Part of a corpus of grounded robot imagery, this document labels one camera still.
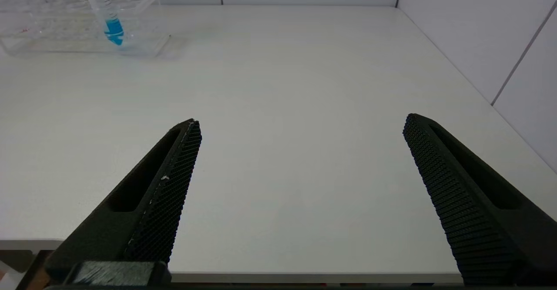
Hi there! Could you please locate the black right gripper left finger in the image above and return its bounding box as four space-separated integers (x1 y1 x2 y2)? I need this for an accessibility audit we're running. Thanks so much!
45 118 203 283

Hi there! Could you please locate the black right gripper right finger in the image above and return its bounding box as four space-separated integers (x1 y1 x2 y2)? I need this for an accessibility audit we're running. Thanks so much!
402 113 557 287

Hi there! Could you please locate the test tube with blue pigment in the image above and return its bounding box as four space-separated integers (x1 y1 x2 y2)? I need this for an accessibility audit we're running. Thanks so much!
77 0 125 46

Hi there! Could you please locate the clear acrylic test tube rack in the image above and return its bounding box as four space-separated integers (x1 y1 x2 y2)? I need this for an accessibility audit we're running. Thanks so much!
0 0 173 59

